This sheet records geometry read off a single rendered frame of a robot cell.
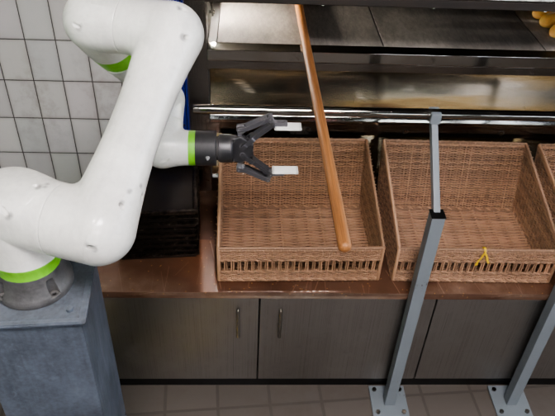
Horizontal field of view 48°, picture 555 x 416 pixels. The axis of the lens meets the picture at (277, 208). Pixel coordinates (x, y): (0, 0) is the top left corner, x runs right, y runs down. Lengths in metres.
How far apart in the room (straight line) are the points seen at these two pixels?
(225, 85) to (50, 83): 0.61
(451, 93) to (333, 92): 0.43
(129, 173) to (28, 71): 1.30
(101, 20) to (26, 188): 0.36
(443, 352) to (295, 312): 0.60
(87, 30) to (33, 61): 1.05
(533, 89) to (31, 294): 1.86
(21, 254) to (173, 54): 0.45
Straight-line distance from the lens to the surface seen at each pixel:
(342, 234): 1.37
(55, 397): 1.44
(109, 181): 1.09
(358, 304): 2.18
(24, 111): 2.44
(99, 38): 1.29
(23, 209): 1.12
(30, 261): 1.20
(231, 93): 2.26
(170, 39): 1.20
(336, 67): 2.23
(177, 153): 1.62
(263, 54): 2.19
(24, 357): 1.34
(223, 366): 2.41
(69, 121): 2.42
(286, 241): 2.27
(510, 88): 2.45
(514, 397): 2.68
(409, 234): 2.38
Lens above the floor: 2.11
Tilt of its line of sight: 39 degrees down
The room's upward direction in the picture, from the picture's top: 3 degrees clockwise
